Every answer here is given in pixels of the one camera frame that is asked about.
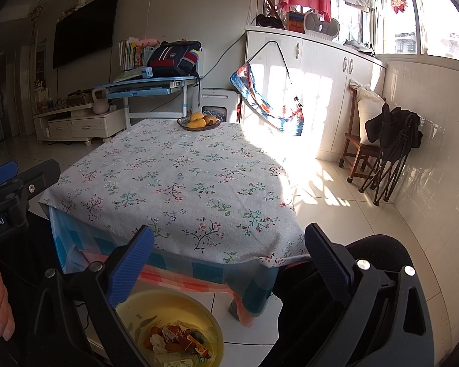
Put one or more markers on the pink plush toy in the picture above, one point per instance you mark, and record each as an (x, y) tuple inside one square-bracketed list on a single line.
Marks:
[(148, 42)]

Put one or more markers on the window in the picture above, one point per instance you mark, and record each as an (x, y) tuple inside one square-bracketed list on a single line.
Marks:
[(436, 15)]

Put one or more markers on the dark fruit bowl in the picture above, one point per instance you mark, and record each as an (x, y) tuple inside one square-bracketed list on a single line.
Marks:
[(214, 127)]

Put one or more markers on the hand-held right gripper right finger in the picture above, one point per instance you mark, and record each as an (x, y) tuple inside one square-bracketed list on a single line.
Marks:
[(327, 260)]

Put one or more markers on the red hanging knot ornament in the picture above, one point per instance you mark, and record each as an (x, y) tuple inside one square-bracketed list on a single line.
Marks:
[(38, 13)]

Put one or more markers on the black folding chair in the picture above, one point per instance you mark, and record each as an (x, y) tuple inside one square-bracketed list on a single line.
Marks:
[(397, 130)]

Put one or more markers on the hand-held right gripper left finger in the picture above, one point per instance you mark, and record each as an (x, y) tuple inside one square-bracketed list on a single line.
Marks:
[(132, 263)]

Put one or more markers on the wooden chair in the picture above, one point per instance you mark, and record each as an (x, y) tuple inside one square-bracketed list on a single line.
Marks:
[(357, 153)]

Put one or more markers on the small blue pouch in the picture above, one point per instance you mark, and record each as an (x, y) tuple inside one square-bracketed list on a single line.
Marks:
[(148, 72)]

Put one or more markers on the white sack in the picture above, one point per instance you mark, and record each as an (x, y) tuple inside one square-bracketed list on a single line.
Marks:
[(371, 111)]

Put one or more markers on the white floor appliance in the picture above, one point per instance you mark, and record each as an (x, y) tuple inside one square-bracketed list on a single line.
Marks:
[(218, 99)]

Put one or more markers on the grey sneakers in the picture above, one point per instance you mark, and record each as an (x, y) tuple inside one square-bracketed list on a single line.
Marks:
[(357, 46)]

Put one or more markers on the checked blue under cloth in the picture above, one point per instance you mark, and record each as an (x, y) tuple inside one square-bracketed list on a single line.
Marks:
[(199, 271)]

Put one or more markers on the small plush toy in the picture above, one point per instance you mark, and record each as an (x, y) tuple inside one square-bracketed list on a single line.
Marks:
[(81, 1), (65, 15)]

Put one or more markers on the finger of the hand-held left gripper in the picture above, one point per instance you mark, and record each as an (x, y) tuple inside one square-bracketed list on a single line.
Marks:
[(38, 177), (0, 176)]

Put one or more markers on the blue study desk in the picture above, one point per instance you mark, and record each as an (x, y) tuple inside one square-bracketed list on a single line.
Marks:
[(145, 84)]

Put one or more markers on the dark blue backpack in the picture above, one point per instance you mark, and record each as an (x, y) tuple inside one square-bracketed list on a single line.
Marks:
[(172, 59)]

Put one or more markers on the colourful hanging bag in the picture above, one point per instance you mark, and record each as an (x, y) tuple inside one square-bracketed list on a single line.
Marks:
[(260, 99)]

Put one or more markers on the black bag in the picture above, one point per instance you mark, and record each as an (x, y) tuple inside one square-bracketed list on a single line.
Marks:
[(269, 22)]

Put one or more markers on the white cabinet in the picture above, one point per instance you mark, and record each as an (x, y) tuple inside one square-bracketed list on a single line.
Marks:
[(329, 65)]

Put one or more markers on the cream television cabinet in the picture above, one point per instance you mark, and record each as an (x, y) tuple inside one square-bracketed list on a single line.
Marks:
[(80, 126)]

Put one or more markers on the black television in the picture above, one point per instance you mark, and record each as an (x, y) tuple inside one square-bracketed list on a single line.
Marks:
[(84, 34)]

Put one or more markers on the orange blue box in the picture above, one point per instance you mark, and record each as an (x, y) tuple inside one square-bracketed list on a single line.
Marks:
[(296, 23)]

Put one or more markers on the spotted yellow mango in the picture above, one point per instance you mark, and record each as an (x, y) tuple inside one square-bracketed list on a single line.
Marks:
[(209, 120)]

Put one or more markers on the yellow plastic basin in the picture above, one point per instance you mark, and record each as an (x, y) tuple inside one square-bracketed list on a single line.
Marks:
[(199, 313)]

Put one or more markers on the red window decoration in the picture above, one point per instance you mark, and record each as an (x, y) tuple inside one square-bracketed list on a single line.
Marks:
[(398, 2)]

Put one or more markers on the pink kettlebell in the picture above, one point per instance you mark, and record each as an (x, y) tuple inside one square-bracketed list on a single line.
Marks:
[(100, 105)]

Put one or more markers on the row of books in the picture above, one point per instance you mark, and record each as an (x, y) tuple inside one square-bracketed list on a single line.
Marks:
[(128, 55)]

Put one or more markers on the white grey plastic seat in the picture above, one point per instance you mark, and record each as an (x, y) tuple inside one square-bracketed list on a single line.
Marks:
[(321, 25)]

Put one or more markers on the floral tablecloth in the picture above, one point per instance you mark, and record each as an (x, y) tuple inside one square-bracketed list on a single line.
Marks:
[(176, 183)]

